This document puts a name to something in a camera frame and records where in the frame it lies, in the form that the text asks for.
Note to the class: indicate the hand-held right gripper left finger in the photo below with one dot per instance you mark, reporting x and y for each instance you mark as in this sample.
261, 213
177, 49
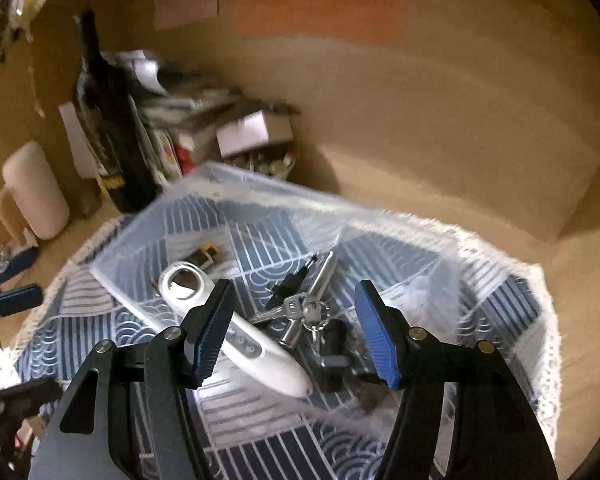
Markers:
212, 330

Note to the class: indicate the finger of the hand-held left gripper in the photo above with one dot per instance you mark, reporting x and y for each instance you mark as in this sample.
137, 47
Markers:
17, 297
17, 262

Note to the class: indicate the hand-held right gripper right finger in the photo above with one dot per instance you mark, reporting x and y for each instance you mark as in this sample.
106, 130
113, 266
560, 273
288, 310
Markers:
377, 340

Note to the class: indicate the black key fob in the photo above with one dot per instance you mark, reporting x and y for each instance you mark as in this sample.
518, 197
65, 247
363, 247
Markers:
337, 340

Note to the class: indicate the white handheld magnifier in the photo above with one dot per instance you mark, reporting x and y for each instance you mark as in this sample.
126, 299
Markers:
250, 345

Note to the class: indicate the bunch of silver keys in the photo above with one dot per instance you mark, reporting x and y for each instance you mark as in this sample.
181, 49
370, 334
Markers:
292, 305

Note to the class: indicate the small black tool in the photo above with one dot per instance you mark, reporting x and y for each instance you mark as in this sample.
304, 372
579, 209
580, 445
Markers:
285, 287

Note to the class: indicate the keys and small tools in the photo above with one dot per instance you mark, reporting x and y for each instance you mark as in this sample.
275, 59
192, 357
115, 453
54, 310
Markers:
325, 272

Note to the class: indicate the clear plastic storage box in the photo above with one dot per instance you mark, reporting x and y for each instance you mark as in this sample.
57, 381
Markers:
250, 220

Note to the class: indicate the beige mug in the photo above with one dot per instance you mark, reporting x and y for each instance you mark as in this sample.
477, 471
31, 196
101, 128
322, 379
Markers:
35, 190

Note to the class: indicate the blue wave patterned tablecloth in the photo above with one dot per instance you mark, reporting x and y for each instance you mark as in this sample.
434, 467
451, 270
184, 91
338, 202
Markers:
500, 300

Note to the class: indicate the white paper note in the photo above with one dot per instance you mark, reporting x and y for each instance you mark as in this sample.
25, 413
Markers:
77, 135

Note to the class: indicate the dark wine bottle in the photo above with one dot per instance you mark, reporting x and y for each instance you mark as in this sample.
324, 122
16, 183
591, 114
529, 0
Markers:
115, 150

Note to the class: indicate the small white cardboard box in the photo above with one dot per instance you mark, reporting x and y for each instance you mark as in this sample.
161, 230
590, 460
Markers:
242, 132

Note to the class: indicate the stack of books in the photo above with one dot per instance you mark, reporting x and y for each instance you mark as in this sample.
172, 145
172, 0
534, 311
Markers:
190, 110

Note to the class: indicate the orange sticky note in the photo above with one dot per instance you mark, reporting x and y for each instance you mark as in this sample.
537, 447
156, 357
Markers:
320, 17

